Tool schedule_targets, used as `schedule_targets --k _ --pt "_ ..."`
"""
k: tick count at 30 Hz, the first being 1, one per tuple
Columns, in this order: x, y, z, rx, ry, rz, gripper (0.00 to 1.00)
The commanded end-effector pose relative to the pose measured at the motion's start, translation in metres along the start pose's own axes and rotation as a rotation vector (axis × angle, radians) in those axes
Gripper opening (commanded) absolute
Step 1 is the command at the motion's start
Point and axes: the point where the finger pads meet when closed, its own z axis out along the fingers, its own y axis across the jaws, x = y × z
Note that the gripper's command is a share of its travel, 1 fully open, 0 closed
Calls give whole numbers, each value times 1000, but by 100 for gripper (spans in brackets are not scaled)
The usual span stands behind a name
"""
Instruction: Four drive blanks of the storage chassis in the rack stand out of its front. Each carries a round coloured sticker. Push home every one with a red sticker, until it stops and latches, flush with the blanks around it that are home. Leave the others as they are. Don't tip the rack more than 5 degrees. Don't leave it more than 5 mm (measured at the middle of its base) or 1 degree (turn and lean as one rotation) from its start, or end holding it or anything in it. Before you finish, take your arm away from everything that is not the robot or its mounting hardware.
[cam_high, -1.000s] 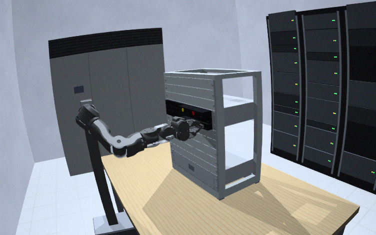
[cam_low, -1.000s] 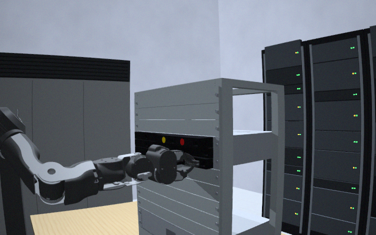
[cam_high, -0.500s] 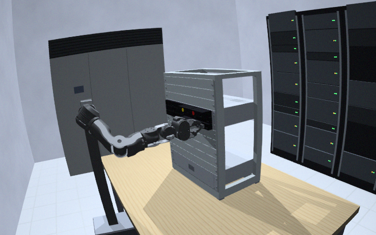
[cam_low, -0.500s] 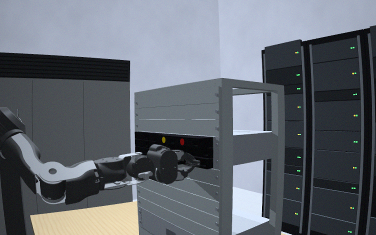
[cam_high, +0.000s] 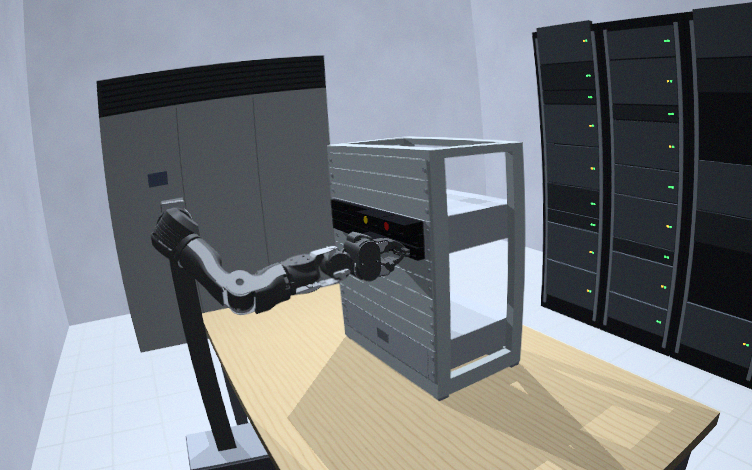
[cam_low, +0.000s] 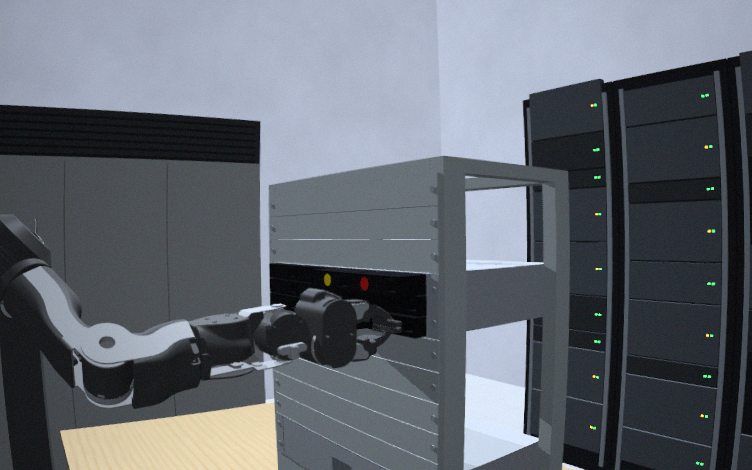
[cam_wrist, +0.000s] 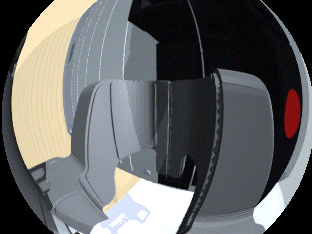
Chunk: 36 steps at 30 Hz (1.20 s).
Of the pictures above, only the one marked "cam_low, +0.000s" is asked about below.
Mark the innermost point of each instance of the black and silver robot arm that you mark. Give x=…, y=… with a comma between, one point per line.
x=116, y=368

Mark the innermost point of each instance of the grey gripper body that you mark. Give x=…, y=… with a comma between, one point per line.
x=338, y=319

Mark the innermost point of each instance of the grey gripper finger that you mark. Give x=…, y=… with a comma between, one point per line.
x=367, y=344
x=365, y=311

